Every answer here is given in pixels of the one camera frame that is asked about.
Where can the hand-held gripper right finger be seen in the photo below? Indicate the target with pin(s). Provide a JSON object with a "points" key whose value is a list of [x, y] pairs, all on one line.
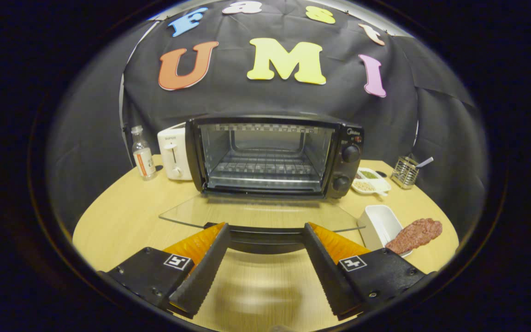
{"points": [[327, 272]]}

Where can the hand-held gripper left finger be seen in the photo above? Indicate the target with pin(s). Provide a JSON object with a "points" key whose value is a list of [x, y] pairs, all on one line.
{"points": [[208, 272]]}

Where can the brown meat slice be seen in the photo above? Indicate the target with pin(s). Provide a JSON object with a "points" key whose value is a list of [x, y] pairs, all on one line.
{"points": [[415, 233]]}

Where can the black toaster oven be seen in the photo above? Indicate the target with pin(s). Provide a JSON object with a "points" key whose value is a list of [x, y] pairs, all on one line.
{"points": [[346, 168]]}

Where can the white pop-up toaster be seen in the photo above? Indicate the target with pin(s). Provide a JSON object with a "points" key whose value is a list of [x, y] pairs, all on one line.
{"points": [[173, 154]]}

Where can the white rectangular dish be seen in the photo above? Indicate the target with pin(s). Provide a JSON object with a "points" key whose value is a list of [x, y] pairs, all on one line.
{"points": [[378, 223]]}

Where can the white divided condiment dish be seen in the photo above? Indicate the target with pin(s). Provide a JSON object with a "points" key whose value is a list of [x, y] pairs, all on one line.
{"points": [[370, 184]]}

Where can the metal mesh utensil holder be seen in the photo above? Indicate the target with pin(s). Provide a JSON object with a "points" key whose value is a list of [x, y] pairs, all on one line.
{"points": [[404, 173]]}

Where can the clear bottle with orange label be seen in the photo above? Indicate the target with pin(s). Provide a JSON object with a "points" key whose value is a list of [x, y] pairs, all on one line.
{"points": [[143, 159]]}

